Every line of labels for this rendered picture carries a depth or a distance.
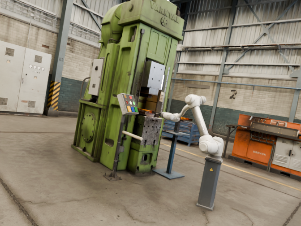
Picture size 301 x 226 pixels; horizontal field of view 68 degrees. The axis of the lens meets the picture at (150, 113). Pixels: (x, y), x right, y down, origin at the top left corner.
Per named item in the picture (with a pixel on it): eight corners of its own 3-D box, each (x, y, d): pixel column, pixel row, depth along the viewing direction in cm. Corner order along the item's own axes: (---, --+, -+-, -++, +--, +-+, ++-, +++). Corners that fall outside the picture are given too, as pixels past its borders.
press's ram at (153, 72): (164, 91, 370) (169, 67, 368) (147, 87, 344) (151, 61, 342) (148, 89, 401) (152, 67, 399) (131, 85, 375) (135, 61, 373)
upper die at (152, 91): (157, 95, 361) (158, 89, 361) (148, 93, 348) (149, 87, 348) (141, 93, 393) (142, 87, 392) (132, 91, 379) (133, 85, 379)
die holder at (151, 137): (157, 145, 371) (162, 118, 369) (140, 145, 345) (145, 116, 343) (137, 136, 412) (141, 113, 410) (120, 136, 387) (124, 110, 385)
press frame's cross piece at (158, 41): (164, 63, 379) (169, 35, 376) (146, 57, 351) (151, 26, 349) (147, 63, 412) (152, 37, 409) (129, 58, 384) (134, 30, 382)
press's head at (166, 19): (182, 40, 391) (189, 6, 388) (139, 19, 325) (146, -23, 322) (159, 43, 436) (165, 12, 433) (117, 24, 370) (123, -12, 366)
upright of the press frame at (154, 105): (156, 167, 406) (179, 40, 394) (145, 168, 389) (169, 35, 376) (140, 159, 439) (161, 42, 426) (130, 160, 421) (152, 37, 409)
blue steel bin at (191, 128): (199, 145, 752) (203, 124, 748) (189, 146, 688) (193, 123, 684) (169, 136, 822) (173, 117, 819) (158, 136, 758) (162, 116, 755)
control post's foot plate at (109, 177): (122, 179, 317) (124, 173, 317) (109, 181, 303) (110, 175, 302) (114, 174, 333) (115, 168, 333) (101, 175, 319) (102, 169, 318)
